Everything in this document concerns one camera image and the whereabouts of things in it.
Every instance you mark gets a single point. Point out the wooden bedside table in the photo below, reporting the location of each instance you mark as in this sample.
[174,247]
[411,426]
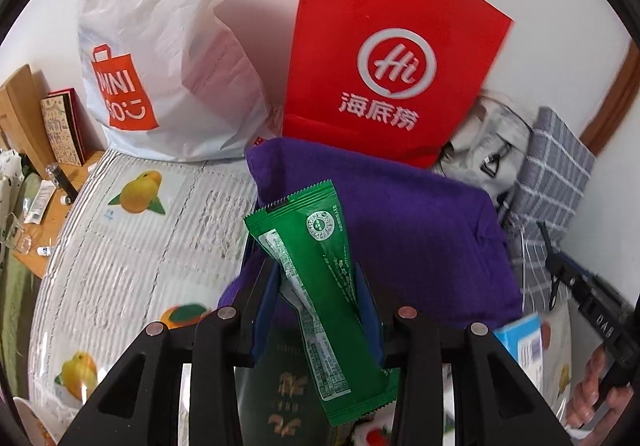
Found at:
[46,233]

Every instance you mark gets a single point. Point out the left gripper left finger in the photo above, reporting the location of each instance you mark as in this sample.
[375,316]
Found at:
[137,403]

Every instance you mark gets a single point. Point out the fruit print tablecloth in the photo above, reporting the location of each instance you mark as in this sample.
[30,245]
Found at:
[147,241]

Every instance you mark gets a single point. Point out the grey plaid cushion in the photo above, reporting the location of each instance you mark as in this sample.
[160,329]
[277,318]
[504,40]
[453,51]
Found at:
[550,184]

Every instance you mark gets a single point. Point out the white Miniso plastic bag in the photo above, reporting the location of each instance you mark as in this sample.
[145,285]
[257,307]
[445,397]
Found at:
[168,81]

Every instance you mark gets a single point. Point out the colourful bedding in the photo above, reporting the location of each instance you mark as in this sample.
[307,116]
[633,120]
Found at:
[19,188]

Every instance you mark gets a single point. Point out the dark green wooden box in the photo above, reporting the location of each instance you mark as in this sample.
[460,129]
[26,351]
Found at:
[277,400]

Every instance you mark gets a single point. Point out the purple fabric storage basket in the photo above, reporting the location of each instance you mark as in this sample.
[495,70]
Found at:
[432,241]

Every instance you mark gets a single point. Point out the white tube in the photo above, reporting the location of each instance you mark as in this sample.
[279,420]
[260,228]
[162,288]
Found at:
[40,203]

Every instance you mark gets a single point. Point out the white bowl with food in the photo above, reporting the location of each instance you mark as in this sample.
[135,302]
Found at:
[41,427]

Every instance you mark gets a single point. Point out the beige canvas bag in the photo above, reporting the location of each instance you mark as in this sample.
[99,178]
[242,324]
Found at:
[489,146]

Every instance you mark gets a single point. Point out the green sachet packet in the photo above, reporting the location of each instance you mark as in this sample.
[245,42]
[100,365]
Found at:
[306,234]

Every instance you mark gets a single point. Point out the wooden door frame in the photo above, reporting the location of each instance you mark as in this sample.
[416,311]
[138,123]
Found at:
[615,105]

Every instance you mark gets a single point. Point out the patterned notebook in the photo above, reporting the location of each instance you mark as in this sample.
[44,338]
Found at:
[60,119]

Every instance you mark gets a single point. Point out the red paper shopping bag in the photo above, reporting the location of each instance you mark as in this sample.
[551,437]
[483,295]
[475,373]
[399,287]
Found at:
[389,78]

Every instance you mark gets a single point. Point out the blue tissue pack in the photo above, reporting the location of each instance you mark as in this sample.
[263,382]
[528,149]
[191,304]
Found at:
[523,340]

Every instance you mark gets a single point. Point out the orange print snack packet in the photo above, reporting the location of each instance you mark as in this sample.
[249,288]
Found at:
[374,430]

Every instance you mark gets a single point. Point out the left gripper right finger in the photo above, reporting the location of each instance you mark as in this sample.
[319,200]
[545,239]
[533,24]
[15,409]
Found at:
[495,402]

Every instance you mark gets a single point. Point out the black cylinder on nightstand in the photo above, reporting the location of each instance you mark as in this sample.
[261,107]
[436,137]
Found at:
[58,176]

